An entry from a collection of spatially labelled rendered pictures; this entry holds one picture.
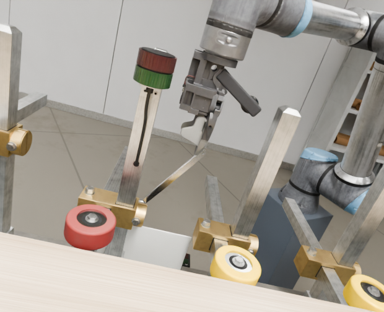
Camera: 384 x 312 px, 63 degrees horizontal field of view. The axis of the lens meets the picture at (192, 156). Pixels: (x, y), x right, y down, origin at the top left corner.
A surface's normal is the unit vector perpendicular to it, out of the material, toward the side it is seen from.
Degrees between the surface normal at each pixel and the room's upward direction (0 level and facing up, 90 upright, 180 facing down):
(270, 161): 90
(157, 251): 90
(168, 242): 90
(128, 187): 90
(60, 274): 0
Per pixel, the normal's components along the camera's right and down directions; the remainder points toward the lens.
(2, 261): 0.27, -0.88
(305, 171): -0.79, 0.03
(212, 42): -0.55, 0.18
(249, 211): 0.00, 0.40
